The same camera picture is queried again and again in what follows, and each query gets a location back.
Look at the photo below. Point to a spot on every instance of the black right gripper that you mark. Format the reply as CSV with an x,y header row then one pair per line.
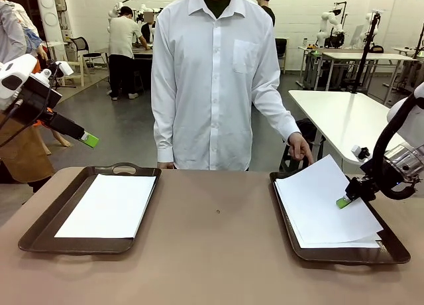
x,y
367,185

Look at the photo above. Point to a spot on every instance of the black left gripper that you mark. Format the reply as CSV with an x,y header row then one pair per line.
x,y
36,101

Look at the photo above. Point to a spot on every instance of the person's right forearm white sleeve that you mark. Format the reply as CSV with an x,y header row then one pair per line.
x,y
164,132

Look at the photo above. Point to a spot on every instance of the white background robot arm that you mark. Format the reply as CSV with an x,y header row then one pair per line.
x,y
368,18
323,23

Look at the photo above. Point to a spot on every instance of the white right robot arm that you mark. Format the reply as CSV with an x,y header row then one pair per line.
x,y
410,119

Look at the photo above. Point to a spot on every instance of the person's left forearm white sleeve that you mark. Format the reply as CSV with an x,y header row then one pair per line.
x,y
278,112

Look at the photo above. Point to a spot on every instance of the person's left hand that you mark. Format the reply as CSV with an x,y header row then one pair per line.
x,y
299,147

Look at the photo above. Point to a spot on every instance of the person's right hand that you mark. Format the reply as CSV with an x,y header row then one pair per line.
x,y
166,165

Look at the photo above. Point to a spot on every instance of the white folding chair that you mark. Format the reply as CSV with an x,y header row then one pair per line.
x,y
77,76

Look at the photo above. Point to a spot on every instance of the black step stool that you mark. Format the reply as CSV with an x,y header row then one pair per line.
x,y
318,152

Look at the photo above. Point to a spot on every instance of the brown plastic tray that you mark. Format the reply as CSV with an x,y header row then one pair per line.
x,y
391,252
39,242

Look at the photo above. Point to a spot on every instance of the black office chair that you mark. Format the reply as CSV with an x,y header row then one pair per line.
x,y
79,44

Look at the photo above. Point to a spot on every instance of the white rounded table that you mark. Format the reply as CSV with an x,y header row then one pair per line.
x,y
331,112

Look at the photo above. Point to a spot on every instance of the mannequin with orange trousers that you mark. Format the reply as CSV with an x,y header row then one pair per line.
x,y
34,41

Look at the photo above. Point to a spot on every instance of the person in grey t-shirt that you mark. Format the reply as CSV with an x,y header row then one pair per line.
x,y
122,39

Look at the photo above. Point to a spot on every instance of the dark background workbench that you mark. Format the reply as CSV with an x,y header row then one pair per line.
x,y
144,53

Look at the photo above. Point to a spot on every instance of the tall white column unit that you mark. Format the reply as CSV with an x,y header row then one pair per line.
x,y
49,16

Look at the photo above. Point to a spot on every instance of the seated background person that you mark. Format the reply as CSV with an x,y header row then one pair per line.
x,y
147,28

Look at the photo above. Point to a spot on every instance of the person in white shirt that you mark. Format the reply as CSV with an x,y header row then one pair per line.
x,y
212,86

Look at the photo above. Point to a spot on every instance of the long white background table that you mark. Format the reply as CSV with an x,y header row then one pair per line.
x,y
364,55

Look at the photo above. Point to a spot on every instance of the black tripod pole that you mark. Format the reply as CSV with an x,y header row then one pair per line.
x,y
366,53

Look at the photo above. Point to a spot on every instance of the small white bottle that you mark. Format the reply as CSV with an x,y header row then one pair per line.
x,y
305,43

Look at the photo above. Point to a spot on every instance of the black background chair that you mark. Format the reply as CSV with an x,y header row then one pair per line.
x,y
282,49

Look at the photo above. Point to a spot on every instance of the white monitor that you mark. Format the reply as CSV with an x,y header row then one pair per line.
x,y
357,34

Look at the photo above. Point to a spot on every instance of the person in black top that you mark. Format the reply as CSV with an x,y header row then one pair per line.
x,y
265,0

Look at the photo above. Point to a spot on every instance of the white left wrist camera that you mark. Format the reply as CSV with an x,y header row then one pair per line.
x,y
43,86

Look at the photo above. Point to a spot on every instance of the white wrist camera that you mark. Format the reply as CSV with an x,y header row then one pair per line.
x,y
359,152
43,86

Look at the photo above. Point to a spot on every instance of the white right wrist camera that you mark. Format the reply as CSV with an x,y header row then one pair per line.
x,y
359,152

